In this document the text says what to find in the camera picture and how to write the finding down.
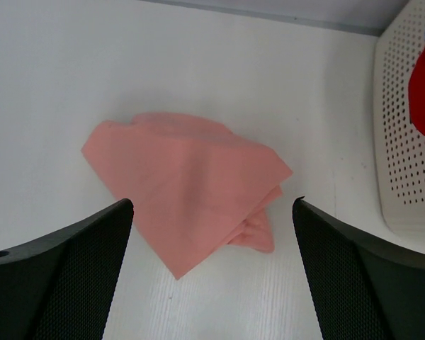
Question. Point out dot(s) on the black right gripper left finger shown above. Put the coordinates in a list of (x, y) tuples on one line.
[(61, 285)]

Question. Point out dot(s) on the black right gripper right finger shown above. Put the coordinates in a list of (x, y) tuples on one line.
[(362, 286)]

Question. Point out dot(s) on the pink t shirt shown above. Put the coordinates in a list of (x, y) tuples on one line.
[(195, 185)]

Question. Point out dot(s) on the white perforated laundry basket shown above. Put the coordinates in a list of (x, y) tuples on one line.
[(399, 146)]

